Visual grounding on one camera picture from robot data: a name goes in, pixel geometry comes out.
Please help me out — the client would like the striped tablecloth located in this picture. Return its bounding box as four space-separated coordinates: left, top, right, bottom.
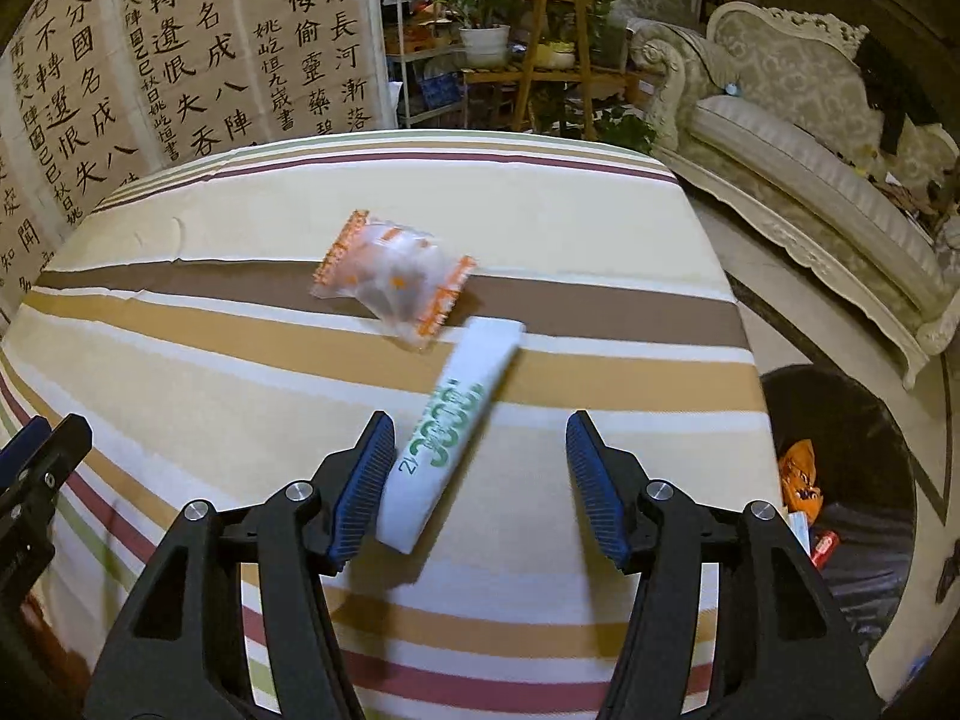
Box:
0 131 785 720

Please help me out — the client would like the wooden stool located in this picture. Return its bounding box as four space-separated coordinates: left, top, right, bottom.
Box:
461 0 627 140

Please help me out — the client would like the white green toothpaste tube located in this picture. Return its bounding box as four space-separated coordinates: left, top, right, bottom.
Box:
375 317 526 554

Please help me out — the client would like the cream ornate sofa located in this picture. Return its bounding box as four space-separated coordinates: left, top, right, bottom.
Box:
626 0 960 391

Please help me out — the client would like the green plant in white pot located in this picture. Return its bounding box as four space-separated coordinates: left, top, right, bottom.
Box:
375 0 556 68

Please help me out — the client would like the white metal shelf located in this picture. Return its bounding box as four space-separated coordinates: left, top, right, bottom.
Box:
382 37 470 128

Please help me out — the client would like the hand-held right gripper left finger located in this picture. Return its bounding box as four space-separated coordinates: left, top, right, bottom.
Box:
82 410 397 720

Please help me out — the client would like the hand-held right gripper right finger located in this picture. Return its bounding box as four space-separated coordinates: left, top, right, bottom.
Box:
565 410 878 720

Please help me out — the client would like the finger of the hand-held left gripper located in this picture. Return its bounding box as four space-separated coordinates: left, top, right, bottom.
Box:
0 418 52 485
34 414 93 500

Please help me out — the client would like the small leafy floor plant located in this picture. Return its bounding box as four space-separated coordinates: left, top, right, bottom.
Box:
592 109 657 155

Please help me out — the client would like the calligraphy screen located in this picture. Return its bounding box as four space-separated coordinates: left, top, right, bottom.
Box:
0 0 398 331

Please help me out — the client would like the black cloth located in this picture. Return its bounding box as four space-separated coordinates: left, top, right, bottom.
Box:
855 37 938 155

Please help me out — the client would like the clear orange-edged wrapper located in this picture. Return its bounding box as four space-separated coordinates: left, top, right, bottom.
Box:
311 210 479 351

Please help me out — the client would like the orange plastic bag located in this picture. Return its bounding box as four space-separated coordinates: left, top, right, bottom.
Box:
778 439 824 518

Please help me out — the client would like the trash bin with black bag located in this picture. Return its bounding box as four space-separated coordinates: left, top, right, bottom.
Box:
757 364 942 680

